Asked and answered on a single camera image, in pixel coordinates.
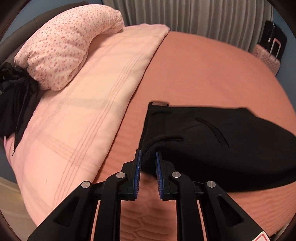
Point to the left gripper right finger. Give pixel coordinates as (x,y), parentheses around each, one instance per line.
(204,210)

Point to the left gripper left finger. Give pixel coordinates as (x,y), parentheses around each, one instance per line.
(93,211)

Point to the black pants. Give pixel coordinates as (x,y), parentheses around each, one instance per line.
(230,146)

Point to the light pink folded blanket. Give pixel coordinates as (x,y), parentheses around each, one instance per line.
(72,130)

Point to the black garment by pillow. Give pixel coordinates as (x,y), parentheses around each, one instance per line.
(20,95)

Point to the orange quilted bedspread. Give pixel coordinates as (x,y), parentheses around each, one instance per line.
(196,71)

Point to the dark bed headboard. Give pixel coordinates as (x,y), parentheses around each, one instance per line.
(15,41)

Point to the grey pleated curtain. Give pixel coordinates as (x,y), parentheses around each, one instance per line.
(236,22)

